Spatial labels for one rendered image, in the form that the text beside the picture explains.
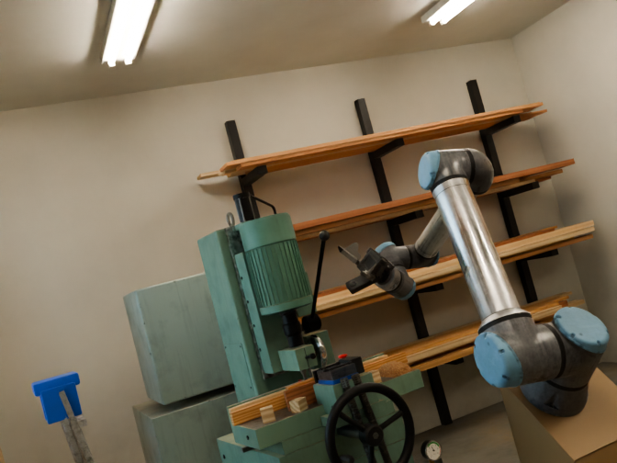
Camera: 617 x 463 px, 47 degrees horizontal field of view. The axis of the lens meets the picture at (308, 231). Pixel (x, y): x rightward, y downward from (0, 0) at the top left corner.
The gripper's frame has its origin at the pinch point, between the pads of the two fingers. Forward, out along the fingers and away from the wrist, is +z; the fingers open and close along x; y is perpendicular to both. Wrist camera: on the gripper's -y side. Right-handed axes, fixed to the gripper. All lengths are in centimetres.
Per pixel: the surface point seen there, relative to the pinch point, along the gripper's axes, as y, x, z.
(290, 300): -19.9, 4.8, 14.0
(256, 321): -36.1, -6.6, 7.1
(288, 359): -36.4, 10.5, 2.3
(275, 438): -49, 36, 15
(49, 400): -108, -36, 31
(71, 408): -106, -32, 25
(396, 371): -16.5, 30.6, -18.6
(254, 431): -50, 33, 21
